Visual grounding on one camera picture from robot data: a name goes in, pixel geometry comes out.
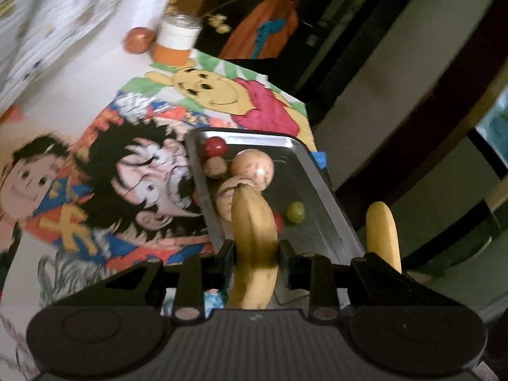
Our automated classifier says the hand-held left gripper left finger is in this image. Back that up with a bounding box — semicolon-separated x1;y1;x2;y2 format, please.
79;239;237;318

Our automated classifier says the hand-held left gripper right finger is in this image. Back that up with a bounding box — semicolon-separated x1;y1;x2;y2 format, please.
278;240;465;319

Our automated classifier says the curved yellow banana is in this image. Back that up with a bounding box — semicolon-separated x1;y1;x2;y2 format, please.
224;184;279;309

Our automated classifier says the green grape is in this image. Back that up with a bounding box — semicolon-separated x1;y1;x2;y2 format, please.
286;202;306;224

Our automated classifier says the striped pepino melon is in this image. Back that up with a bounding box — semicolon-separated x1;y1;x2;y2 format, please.
215;175;252;223

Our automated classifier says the beige spotted round fruit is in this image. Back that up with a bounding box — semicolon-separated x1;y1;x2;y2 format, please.
230;149;275;193

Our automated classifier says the metal tray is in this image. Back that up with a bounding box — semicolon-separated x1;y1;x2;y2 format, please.
184;128;366;310

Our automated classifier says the brown longan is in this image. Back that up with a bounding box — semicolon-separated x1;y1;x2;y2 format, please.
204;156;228;178

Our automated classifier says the red cherry tomato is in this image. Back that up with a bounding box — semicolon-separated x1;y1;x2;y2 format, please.
204;137;229;158

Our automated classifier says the spiky-haired cartoon drawing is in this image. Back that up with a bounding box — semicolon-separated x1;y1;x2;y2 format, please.
26;91;223;266

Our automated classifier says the yellow bear drawing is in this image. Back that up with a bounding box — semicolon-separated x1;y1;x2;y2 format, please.
121;50;316;151

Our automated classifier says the cartoon child drawing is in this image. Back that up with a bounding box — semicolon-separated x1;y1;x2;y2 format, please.
0;105;94;286

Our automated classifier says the white and orange jar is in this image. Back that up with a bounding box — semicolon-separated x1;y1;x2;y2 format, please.
153;14;201;66

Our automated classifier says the orange dress painting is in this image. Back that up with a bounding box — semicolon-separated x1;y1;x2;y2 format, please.
218;0;318;60

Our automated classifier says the red apple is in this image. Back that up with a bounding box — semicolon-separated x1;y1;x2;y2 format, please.
124;27;155;54

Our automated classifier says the dried yellow flower twig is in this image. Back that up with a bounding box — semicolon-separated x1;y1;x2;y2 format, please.
167;0;258;34

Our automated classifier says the blue landscape picture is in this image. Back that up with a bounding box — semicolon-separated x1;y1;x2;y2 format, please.
474;87;508;155

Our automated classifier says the round dark wooden frame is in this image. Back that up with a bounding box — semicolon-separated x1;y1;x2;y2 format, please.
329;0;508;215

